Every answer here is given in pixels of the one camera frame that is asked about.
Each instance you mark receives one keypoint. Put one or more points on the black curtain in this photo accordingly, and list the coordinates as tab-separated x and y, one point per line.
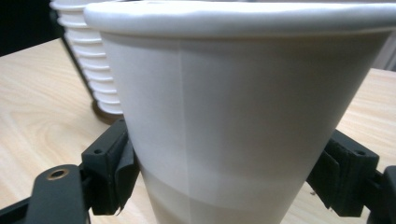
21	21

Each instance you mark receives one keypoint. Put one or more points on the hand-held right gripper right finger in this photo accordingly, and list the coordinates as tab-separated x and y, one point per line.
345	174

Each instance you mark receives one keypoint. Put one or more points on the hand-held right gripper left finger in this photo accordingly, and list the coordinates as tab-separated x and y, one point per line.
106	161

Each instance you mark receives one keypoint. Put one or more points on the tall stack of white cups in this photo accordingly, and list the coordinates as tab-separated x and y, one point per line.
93	68

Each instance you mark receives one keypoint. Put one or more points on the single white paper cup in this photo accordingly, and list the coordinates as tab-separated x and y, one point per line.
218	109

